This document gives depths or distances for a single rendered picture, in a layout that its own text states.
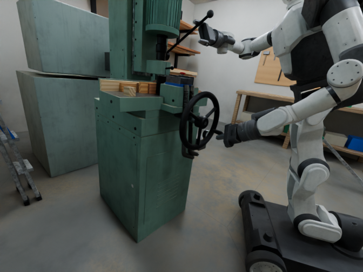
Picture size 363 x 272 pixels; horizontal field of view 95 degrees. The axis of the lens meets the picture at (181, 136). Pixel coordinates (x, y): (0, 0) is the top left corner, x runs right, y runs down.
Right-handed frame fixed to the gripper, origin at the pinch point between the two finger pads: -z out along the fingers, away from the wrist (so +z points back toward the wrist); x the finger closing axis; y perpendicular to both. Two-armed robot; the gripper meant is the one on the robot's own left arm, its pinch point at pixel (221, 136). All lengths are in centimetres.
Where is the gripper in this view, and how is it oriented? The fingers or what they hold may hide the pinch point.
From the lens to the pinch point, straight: 86.2
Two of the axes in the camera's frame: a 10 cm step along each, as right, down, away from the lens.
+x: 2.0, -8.8, 4.3
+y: -7.1, -4.3, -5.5
